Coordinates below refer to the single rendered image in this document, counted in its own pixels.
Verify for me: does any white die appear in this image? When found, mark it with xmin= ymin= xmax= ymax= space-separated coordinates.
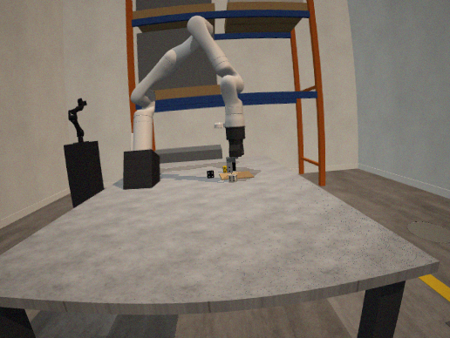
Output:
xmin=228 ymin=173 xmax=237 ymax=182

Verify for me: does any tan mat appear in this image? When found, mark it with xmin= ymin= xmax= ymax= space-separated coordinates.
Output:
xmin=220 ymin=171 xmax=254 ymax=180

